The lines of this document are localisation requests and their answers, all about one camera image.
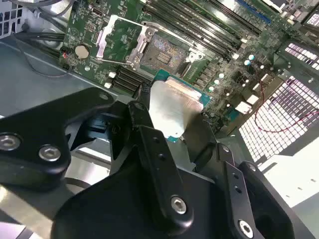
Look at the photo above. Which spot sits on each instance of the silver CPU with green edge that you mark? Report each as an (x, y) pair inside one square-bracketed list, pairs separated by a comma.
[(172, 104)]

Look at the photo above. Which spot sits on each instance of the metal socket cover frame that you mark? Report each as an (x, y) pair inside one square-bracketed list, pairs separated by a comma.
[(102, 43)]

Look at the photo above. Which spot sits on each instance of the metal CPU locking lever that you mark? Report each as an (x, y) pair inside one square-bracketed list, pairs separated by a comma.
[(172, 35)]

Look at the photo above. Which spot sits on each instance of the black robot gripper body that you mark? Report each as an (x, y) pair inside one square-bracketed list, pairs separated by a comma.
[(112, 211)]

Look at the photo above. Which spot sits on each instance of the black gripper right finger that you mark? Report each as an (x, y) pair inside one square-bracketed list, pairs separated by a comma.
[(266, 199)]

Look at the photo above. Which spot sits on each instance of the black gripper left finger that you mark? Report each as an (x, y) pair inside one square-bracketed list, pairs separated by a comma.
[(32, 129)]

